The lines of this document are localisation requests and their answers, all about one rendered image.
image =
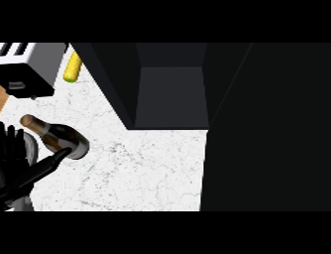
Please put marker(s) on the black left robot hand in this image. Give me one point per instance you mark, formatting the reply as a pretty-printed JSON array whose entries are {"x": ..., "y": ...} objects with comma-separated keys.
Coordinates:
[{"x": 8, "y": 172}]

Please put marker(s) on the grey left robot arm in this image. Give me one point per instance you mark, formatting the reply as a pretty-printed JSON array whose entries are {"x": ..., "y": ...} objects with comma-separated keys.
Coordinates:
[{"x": 23, "y": 203}]

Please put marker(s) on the dark wine bottle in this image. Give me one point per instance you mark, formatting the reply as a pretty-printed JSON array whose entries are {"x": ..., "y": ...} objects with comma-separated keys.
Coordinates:
[{"x": 63, "y": 136}]

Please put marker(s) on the dark grey cabinet door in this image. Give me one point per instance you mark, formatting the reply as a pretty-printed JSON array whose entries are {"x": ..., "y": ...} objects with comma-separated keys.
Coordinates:
[{"x": 281, "y": 132}]

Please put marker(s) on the black and silver toaster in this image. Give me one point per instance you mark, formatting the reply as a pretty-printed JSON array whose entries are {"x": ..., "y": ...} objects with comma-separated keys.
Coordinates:
[{"x": 23, "y": 68}]

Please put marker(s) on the yellow corn cob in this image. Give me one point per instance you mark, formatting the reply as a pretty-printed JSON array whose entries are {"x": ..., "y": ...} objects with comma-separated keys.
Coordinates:
[{"x": 73, "y": 68}]

